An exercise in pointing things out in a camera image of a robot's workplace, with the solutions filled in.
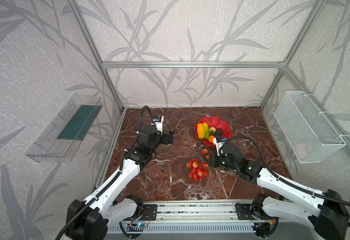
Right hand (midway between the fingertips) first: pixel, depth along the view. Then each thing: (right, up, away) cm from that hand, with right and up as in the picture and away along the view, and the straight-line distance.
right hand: (204, 151), depth 78 cm
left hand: (-19, +15, 0) cm, 24 cm away
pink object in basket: (+48, +1, -4) cm, 48 cm away
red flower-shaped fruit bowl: (+11, +15, +31) cm, 36 cm away
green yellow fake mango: (+5, +9, +25) cm, 27 cm away
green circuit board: (-33, -36, -6) cm, 49 cm away
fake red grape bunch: (-3, -11, +5) cm, 12 cm away
